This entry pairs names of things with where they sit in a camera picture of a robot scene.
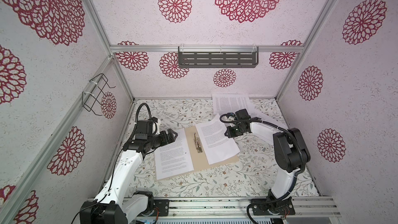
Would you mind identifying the beige file folder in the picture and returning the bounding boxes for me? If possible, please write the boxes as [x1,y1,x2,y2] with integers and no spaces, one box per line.
[176,126,239,175]

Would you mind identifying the printed paper sheet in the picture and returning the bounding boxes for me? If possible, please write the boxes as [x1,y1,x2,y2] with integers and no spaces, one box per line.
[195,114,240,164]
[250,111,288,130]
[154,136,194,180]

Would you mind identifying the printed paper sheet back wall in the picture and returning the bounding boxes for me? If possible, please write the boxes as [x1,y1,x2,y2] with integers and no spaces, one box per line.
[212,94,255,115]

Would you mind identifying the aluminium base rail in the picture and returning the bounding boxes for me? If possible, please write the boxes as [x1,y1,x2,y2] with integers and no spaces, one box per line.
[135,197,340,223]

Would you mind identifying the chrome folder clip mechanism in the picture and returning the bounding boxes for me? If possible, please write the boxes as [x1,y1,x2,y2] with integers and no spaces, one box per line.
[194,133,203,153]

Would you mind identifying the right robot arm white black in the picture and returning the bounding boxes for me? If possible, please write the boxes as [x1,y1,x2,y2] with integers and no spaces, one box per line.
[222,120,311,204]

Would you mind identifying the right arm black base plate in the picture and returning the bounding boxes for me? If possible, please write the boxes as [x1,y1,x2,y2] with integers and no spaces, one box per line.
[251,197,295,216]

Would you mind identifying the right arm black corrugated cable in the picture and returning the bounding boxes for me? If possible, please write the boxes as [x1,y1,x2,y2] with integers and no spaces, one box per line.
[219,111,307,224]

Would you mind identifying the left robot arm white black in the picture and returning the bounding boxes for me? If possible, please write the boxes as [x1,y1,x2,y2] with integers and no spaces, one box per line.
[76,117,179,224]

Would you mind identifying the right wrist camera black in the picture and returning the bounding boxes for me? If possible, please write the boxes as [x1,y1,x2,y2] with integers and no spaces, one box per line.
[235,109,251,121]

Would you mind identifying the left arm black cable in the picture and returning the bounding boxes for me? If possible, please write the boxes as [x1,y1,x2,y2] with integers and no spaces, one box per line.
[69,102,153,224]

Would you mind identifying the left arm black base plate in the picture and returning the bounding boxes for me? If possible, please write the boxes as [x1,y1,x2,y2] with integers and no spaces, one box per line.
[138,199,170,217]

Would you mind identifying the grey metal wall shelf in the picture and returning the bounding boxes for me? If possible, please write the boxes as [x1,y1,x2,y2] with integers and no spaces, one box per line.
[177,47,259,68]

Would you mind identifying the black wire wall rack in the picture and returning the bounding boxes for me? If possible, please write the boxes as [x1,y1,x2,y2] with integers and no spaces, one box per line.
[81,73,115,116]

